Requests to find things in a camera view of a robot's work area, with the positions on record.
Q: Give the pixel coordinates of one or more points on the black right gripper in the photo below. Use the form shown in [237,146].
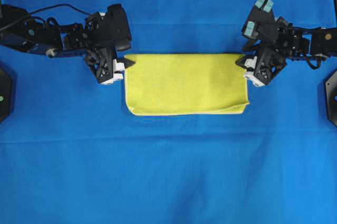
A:
[263,66]

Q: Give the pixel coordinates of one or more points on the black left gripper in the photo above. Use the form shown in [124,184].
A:
[101,57]

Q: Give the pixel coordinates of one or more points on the yellow-green microfibre towel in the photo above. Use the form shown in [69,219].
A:
[185,84]

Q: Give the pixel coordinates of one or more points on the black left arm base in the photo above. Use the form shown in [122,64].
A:
[8,90]

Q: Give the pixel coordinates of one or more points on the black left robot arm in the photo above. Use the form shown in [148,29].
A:
[27,33]

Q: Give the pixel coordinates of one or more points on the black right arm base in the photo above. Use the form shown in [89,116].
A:
[330,97]

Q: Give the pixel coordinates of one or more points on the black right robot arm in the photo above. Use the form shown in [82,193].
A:
[270,44]

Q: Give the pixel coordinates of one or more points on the blue table cloth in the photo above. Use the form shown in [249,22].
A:
[71,152]

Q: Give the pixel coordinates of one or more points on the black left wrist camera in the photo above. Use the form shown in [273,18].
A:
[115,29]

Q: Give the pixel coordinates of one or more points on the right wrist camera teal pads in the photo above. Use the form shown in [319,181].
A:
[259,19]

